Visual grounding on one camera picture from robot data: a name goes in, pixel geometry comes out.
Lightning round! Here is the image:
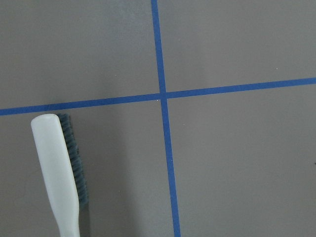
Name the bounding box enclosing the beige hand brush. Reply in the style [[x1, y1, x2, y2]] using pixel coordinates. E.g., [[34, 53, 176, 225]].
[[31, 114, 88, 237]]

